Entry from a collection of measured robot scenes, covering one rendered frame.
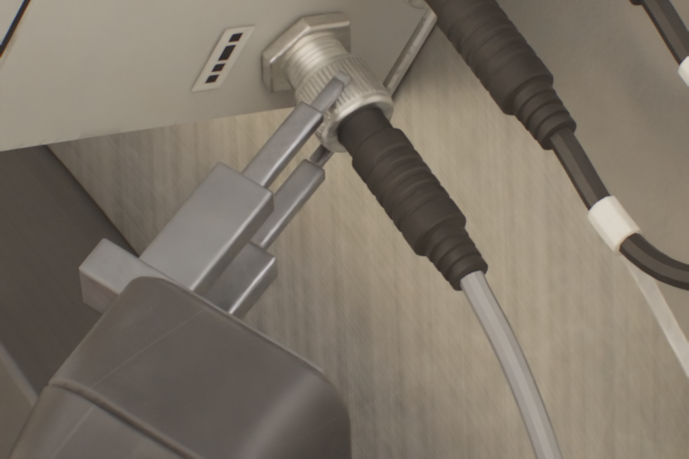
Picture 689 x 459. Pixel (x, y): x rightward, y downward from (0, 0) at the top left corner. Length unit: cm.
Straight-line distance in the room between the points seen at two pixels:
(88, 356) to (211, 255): 4
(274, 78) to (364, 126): 2
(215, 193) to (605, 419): 9
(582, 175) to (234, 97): 8
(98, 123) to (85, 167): 12
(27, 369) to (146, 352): 14
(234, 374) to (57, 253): 17
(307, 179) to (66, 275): 10
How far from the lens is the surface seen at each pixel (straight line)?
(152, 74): 86
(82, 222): 98
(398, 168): 85
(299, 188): 87
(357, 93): 86
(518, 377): 84
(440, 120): 90
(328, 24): 87
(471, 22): 83
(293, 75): 87
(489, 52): 83
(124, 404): 79
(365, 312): 92
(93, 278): 83
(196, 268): 83
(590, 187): 82
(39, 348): 94
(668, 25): 80
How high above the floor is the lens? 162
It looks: 7 degrees down
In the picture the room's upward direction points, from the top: 3 degrees counter-clockwise
